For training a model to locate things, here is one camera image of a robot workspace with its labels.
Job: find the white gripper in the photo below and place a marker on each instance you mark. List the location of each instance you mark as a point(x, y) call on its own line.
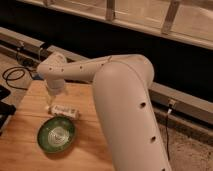
point(54, 90)

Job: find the small white bottle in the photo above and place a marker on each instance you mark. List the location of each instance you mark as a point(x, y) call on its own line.
point(63, 110)

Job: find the green ceramic bowl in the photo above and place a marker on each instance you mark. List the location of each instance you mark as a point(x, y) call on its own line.
point(56, 134)

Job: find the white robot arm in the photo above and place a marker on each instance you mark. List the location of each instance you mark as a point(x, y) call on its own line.
point(120, 87)

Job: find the black object at left edge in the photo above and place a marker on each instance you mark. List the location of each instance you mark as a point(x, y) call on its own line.
point(5, 109)

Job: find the grey baseboard rail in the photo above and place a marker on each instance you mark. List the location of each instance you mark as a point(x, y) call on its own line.
point(194, 116)

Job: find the wooden frame rail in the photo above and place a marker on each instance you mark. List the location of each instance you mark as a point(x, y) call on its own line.
point(187, 21)

